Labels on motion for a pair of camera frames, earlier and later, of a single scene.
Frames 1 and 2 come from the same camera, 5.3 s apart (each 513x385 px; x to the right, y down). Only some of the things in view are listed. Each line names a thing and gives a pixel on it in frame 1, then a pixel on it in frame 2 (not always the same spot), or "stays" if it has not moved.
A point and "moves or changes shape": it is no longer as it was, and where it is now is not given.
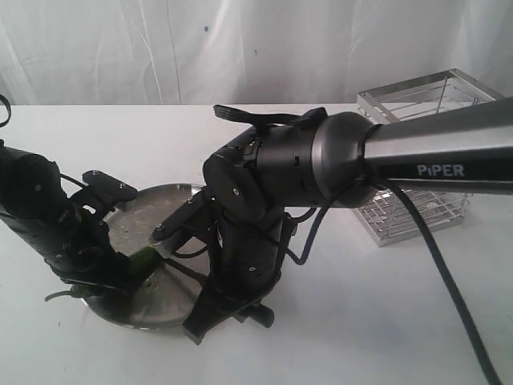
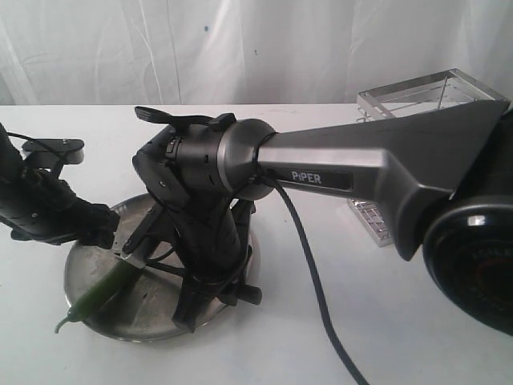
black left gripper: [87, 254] -> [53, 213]
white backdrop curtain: [244, 52] stays
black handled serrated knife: [195, 274] moves or changes shape
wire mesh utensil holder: [385, 216] stays
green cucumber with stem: [143, 264] moves or changes shape
